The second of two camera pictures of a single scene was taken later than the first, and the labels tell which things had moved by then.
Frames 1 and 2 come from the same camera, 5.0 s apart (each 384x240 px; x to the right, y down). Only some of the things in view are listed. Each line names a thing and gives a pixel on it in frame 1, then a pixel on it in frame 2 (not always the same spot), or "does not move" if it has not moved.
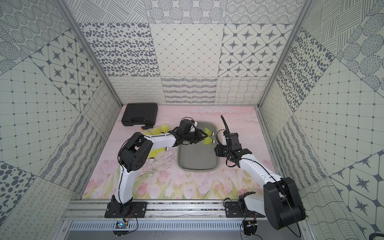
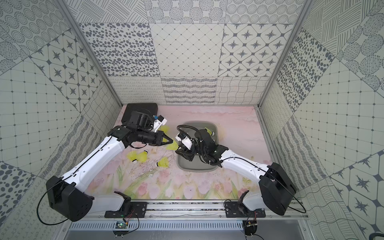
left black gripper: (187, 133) → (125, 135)
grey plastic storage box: (198, 157) does not move
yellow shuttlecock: (208, 132) does not move
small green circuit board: (120, 224) does not move
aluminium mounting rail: (157, 211) does not move
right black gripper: (218, 151) → (186, 153)
